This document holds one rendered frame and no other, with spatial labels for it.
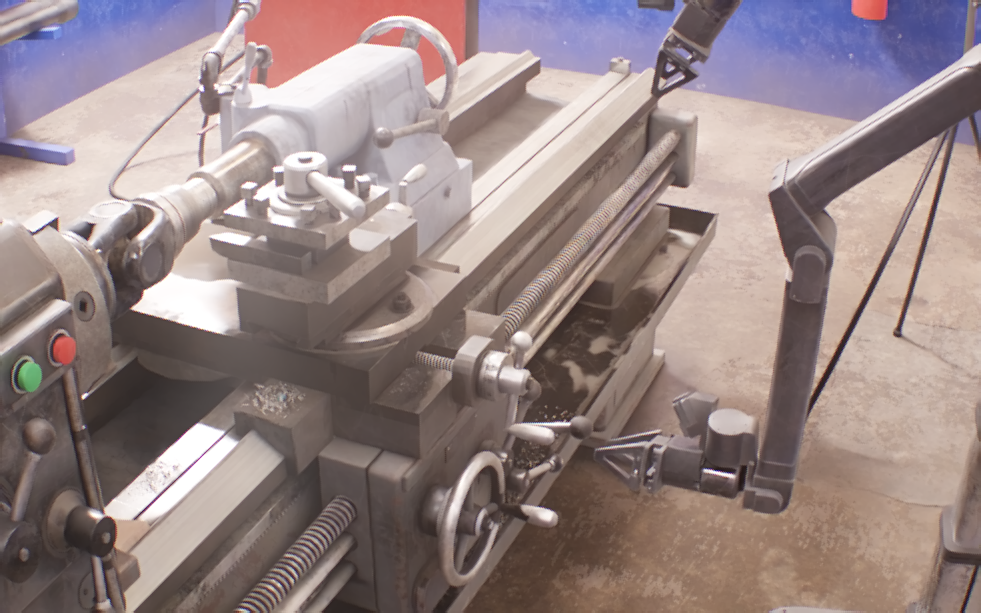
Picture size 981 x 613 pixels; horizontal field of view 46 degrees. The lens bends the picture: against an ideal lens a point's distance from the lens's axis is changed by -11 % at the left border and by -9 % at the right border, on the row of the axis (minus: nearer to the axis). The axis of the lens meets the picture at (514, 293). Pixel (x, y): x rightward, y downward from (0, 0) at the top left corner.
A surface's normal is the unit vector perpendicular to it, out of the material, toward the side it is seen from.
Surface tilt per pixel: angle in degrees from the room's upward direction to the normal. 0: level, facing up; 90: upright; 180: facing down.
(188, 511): 36
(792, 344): 96
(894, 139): 98
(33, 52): 90
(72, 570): 90
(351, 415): 90
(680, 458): 71
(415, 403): 0
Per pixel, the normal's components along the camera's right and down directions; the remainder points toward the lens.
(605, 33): -0.38, 0.41
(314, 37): -0.04, 0.45
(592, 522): 0.02, -0.89
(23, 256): 0.67, -0.50
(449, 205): 0.93, 0.19
